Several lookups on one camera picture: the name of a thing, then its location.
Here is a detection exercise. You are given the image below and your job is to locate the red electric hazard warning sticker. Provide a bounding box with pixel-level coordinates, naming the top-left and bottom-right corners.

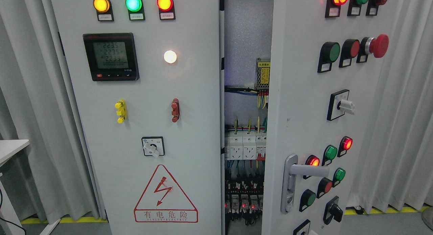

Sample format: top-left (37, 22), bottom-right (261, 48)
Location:
top-left (134, 164), bottom-right (198, 223)

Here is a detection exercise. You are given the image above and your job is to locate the relay and terminal row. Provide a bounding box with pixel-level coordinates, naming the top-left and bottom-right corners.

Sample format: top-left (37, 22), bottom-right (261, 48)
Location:
top-left (224, 171), bottom-right (264, 226)

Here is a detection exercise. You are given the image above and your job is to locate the red emergency stop mushroom button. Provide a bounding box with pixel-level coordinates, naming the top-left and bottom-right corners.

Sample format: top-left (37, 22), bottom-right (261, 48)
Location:
top-left (356, 34), bottom-right (389, 63)

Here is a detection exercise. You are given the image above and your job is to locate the grey cabinet door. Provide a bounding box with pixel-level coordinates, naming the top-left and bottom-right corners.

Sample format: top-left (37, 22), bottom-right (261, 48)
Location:
top-left (261, 0), bottom-right (396, 235)
top-left (51, 0), bottom-right (222, 235)

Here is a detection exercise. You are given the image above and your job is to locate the white rotary switch right door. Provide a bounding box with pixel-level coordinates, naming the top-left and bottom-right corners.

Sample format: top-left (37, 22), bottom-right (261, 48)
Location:
top-left (327, 90), bottom-right (355, 121)

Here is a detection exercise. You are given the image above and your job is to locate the grey curtain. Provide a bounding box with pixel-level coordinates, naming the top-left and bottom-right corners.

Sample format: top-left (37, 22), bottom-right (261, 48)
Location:
top-left (0, 0), bottom-right (106, 223)
top-left (350, 0), bottom-right (433, 213)

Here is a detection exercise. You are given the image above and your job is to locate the white lit indicator lamp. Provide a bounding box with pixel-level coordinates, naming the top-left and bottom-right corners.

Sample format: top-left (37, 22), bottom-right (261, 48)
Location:
top-left (163, 50), bottom-right (177, 64)

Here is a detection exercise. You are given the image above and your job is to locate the metal power supply module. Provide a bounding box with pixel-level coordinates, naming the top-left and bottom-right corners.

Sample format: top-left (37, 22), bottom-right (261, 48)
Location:
top-left (255, 58), bottom-right (271, 90)

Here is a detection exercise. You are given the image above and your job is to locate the white socket breaker row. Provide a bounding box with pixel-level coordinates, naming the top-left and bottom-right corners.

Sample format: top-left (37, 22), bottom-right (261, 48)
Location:
top-left (224, 131), bottom-right (267, 161)

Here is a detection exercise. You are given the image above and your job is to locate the yellow indicator lamp left door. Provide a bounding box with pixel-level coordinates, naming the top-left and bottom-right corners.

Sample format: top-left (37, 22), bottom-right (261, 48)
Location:
top-left (93, 0), bottom-right (114, 21)

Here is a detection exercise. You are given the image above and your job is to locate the silver door lever handle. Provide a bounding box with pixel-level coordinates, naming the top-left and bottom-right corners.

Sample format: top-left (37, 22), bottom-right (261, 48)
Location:
top-left (280, 154), bottom-right (330, 214)

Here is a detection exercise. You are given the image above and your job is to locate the yellow test terminal block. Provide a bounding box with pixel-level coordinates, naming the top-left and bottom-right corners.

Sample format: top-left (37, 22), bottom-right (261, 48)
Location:
top-left (115, 99), bottom-right (128, 123)

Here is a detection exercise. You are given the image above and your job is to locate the black digital power meter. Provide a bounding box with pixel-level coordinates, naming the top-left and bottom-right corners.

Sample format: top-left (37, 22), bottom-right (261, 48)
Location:
top-left (83, 32), bottom-right (139, 81)

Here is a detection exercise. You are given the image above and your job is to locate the green indicator lamp left door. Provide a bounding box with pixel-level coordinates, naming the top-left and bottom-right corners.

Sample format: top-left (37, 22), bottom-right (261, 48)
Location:
top-left (125, 0), bottom-right (145, 21)

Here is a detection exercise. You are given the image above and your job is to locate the rotary selector switch left door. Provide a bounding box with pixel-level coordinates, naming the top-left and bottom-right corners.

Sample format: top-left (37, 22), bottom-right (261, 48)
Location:
top-left (142, 136), bottom-right (165, 157)

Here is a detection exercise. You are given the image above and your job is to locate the white desk corner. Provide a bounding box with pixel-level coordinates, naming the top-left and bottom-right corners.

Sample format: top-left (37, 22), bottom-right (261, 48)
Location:
top-left (0, 139), bottom-right (29, 166)

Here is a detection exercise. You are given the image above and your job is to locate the grey curtain right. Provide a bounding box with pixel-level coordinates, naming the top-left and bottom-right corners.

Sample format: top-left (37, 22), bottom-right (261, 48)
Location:
top-left (350, 0), bottom-right (433, 213)

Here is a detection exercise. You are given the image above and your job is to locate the red indicator lamp left door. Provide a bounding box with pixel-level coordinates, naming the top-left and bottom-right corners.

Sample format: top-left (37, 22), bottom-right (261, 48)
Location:
top-left (157, 0), bottom-right (175, 20)

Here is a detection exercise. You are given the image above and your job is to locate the grey curtain left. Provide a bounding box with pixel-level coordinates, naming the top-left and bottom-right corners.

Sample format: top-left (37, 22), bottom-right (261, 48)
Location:
top-left (0, 0), bottom-right (106, 223)

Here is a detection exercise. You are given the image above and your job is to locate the red test terminal block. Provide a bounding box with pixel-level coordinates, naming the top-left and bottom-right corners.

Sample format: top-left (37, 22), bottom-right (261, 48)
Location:
top-left (171, 98), bottom-right (180, 123)

